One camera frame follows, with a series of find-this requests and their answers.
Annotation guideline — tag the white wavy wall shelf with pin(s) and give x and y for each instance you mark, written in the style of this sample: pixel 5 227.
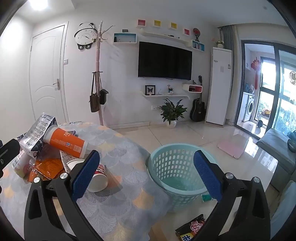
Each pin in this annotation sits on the white wavy wall shelf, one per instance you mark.
pixel 161 36

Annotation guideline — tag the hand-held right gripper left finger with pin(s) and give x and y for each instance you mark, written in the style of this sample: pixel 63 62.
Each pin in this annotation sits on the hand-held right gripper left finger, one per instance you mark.
pixel 85 176

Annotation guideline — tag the pink wall cube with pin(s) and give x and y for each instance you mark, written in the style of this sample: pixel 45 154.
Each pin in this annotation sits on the pink wall cube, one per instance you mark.
pixel 141 22
pixel 187 31

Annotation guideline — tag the white blue box shelf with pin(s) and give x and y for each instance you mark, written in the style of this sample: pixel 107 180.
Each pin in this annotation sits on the white blue box shelf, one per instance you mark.
pixel 124 42

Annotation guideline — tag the framed butterfly picture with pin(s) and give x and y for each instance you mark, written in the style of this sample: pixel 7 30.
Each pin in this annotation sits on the framed butterfly picture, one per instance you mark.
pixel 150 90

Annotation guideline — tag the grey curtain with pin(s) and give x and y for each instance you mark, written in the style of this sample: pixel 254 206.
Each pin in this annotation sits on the grey curtain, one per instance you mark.
pixel 229 37

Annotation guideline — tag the white washing machine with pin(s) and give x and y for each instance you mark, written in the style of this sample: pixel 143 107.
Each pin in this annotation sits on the white washing machine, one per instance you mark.
pixel 249 107

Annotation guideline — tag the dark framed sliding door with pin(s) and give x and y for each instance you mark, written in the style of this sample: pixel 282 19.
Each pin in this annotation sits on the dark framed sliding door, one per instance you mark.
pixel 276 92

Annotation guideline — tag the white red oval shelf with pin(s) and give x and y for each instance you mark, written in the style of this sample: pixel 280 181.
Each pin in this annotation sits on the white red oval shelf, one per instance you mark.
pixel 187 87

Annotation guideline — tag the patterned tablecloth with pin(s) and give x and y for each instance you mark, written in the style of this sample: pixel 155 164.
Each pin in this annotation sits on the patterned tablecloth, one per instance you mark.
pixel 129 166

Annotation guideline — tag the grey sofa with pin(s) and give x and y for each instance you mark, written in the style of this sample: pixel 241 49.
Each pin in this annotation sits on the grey sofa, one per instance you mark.
pixel 277 148

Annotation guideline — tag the small plant figurine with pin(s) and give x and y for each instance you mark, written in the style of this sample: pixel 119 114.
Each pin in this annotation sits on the small plant figurine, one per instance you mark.
pixel 170 90

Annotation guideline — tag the black flat television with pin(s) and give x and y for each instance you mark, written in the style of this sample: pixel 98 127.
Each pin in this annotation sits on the black flat television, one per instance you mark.
pixel 164 60

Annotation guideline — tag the black red snack packet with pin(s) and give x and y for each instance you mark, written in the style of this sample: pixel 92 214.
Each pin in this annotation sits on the black red snack packet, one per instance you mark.
pixel 192 227

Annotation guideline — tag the blue open box shelf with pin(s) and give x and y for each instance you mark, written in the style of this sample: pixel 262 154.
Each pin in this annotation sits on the blue open box shelf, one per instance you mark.
pixel 201 46

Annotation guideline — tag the red print paper cup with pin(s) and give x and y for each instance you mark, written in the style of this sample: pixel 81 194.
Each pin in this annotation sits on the red print paper cup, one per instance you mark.
pixel 98 183

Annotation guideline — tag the pink floor mat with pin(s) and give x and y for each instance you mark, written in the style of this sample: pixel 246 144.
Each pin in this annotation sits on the pink floor mat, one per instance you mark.
pixel 231 146

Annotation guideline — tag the wall power socket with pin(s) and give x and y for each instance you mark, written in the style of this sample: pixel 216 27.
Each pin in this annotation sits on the wall power socket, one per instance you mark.
pixel 156 107

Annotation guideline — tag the grey white milk carton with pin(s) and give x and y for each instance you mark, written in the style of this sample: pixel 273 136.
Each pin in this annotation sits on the grey white milk carton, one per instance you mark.
pixel 37 134

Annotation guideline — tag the dark bowl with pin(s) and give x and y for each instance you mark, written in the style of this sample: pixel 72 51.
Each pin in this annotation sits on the dark bowl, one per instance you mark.
pixel 291 143

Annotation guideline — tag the pink coat rack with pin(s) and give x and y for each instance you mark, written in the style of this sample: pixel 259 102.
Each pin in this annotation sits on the pink coat rack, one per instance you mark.
pixel 99 58

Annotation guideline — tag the small green packet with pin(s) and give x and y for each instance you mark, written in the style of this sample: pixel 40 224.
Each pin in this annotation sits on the small green packet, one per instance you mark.
pixel 207 197

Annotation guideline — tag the orange cylindrical canister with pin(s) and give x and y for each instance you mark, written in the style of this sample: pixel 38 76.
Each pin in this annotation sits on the orange cylindrical canister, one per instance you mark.
pixel 64 141

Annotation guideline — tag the orange plastic bag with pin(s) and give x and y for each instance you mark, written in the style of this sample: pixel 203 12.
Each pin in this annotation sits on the orange plastic bag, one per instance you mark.
pixel 46 168

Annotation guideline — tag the small flower pot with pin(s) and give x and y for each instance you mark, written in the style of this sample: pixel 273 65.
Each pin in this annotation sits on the small flower pot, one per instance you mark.
pixel 220 44

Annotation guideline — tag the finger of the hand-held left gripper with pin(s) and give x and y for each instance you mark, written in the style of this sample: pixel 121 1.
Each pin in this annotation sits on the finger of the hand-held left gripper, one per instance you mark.
pixel 9 148

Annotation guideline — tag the yellow wall cube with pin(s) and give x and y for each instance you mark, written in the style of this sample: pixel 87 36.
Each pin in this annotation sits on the yellow wall cube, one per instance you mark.
pixel 174 25
pixel 157 23

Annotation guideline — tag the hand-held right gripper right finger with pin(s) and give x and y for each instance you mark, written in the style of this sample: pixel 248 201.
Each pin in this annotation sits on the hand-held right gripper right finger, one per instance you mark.
pixel 205 173

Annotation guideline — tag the light blue laundry basket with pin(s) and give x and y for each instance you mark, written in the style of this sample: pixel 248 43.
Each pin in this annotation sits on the light blue laundry basket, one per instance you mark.
pixel 182 190

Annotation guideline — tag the white door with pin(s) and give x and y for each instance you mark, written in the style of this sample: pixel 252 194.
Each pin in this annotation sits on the white door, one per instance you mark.
pixel 46 81

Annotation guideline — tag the small black bag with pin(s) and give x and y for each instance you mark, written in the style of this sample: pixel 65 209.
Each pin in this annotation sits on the small black bag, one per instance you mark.
pixel 103 97

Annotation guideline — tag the red knot hanging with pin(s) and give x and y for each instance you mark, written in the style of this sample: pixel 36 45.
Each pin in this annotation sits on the red knot hanging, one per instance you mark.
pixel 255 66

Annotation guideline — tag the white barcode packet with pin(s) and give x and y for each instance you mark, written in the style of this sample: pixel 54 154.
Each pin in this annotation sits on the white barcode packet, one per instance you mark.
pixel 19 163

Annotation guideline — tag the green potted plant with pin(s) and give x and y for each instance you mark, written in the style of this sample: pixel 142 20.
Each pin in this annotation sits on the green potted plant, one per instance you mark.
pixel 172 111

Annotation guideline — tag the panda wall clock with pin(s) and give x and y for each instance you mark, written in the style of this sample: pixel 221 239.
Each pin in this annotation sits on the panda wall clock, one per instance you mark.
pixel 84 37

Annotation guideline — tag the black acoustic guitar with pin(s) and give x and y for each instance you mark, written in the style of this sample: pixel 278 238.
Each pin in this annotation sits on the black acoustic guitar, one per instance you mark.
pixel 197 111

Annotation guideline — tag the blue detergent bottle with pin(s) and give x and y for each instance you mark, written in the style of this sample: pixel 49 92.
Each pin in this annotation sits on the blue detergent bottle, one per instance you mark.
pixel 246 87

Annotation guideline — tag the ceiling light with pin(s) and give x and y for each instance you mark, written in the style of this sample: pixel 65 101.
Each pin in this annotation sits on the ceiling light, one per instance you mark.
pixel 39 3

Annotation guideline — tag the white low wall shelf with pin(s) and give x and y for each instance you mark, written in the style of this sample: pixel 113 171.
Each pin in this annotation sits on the white low wall shelf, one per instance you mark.
pixel 161 95

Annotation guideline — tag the brown tote bag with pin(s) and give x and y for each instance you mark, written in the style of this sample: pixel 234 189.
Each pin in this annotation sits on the brown tote bag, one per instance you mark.
pixel 94 104

